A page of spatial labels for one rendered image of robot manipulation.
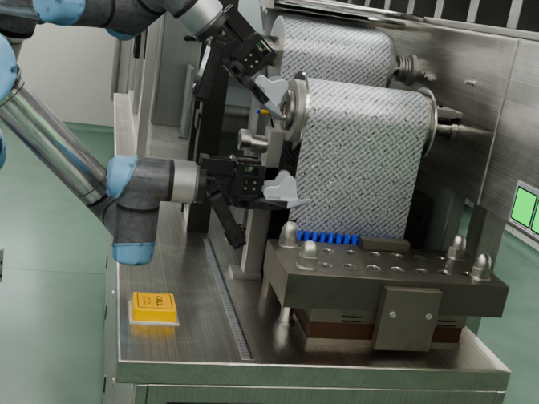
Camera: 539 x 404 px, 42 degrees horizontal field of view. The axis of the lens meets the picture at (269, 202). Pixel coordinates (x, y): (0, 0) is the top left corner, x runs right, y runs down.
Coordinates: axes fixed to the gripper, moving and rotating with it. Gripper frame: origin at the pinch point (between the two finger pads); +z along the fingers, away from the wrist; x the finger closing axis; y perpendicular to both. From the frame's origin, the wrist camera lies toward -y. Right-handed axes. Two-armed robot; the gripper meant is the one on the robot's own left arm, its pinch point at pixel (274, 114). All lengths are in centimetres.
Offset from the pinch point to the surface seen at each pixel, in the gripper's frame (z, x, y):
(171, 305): 7.5, -15.6, -35.0
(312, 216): 18.2, -4.6, -7.7
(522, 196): 30.2, -27.5, 19.8
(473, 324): 72, 8, 2
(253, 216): 13.3, 3.5, -16.3
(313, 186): 13.8, -4.6, -3.7
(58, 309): 48, 170, -122
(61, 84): 5, 552, -107
